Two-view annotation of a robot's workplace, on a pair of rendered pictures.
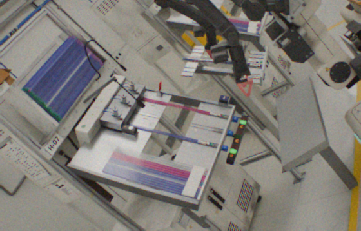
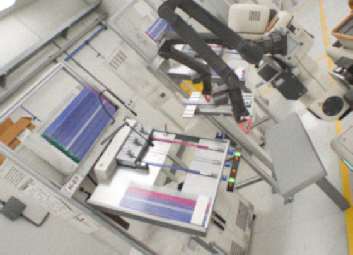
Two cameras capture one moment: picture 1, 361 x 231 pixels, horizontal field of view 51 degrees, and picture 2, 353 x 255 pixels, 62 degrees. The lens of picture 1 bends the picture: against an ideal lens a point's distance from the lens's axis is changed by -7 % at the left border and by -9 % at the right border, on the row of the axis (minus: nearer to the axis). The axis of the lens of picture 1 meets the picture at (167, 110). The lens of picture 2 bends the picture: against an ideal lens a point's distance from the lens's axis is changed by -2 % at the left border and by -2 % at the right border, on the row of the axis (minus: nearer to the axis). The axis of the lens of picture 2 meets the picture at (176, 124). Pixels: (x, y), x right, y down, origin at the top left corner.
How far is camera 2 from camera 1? 0.32 m
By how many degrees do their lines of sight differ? 4
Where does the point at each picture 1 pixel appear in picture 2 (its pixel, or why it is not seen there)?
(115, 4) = (125, 60)
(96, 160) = (113, 195)
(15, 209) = (41, 238)
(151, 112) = (159, 149)
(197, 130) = (199, 163)
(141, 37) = (147, 86)
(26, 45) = (51, 96)
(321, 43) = (314, 80)
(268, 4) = (266, 47)
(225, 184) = (225, 207)
